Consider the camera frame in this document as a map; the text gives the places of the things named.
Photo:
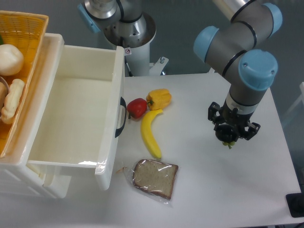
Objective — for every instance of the red bell pepper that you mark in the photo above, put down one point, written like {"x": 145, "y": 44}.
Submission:
{"x": 136, "y": 108}

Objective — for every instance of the black device at table edge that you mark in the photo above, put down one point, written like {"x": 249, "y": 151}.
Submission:
{"x": 295, "y": 203}

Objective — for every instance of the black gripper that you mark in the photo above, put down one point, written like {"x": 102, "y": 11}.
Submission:
{"x": 245, "y": 130}

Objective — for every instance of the yellow wicker basket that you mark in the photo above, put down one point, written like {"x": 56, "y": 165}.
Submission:
{"x": 21, "y": 36}

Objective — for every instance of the yellow banana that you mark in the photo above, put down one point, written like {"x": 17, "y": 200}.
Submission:
{"x": 147, "y": 135}

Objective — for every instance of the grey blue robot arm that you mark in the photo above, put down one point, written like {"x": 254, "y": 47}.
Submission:
{"x": 232, "y": 53}

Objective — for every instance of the yellow bell pepper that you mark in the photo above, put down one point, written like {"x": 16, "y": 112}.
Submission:
{"x": 158, "y": 99}

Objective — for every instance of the white plastic drawer cabinet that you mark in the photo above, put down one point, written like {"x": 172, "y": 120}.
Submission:
{"x": 17, "y": 175}

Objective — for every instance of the pale twisted bread roll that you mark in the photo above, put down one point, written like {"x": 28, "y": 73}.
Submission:
{"x": 11, "y": 101}

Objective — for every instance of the dark drawer handle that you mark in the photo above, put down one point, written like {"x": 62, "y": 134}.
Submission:
{"x": 122, "y": 118}

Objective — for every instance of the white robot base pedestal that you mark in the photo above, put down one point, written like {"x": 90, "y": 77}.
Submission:
{"x": 138, "y": 63}

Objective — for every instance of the dark purple mangosteen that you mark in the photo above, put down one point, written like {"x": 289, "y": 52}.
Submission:
{"x": 226, "y": 134}

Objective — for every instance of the open upper white drawer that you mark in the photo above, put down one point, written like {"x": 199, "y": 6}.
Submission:
{"x": 76, "y": 135}

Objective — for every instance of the round white bun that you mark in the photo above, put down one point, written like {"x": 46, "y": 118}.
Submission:
{"x": 11, "y": 60}

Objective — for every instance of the bagged brown bread slice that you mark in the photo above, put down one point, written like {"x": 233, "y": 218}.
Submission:
{"x": 152, "y": 178}

